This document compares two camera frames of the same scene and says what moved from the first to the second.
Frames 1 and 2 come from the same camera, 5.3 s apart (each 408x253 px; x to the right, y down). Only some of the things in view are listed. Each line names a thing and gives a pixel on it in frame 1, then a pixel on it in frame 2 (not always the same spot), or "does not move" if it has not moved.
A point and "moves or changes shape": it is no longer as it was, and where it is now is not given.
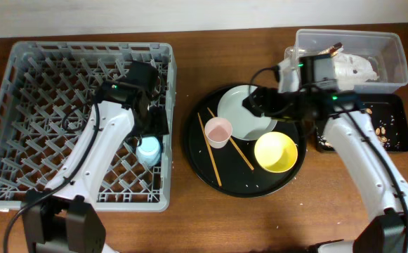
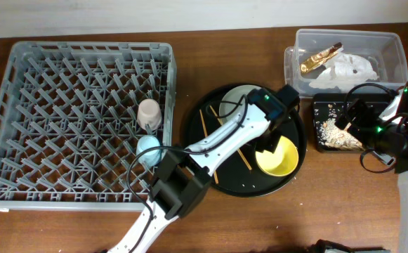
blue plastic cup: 148,154 does not move
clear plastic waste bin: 383,50 does not move
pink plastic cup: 218,131 moves or changes shape
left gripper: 159,125 to 272,143
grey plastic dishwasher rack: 38,115 does not move
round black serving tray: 228,164 does not move
